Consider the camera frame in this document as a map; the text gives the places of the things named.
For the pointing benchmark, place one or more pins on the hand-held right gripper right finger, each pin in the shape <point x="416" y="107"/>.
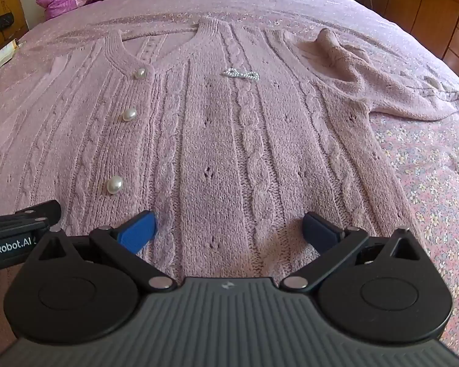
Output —
<point x="321" y="231"/>

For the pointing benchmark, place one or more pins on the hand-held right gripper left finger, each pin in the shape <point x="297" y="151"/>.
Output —
<point x="137" y="231"/>

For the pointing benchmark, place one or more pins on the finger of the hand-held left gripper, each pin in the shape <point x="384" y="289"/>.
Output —
<point x="34" y="214"/>

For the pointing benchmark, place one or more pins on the pink knitted cardigan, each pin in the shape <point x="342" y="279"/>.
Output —
<point x="222" y="141"/>

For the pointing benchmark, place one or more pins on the white paper packet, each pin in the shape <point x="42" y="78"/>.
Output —
<point x="2" y="59"/>

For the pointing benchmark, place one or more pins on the small black bag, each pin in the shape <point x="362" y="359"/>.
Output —
<point x="4" y="23"/>

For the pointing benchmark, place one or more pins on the wooden cabinet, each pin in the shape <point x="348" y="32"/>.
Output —
<point x="417" y="11"/>

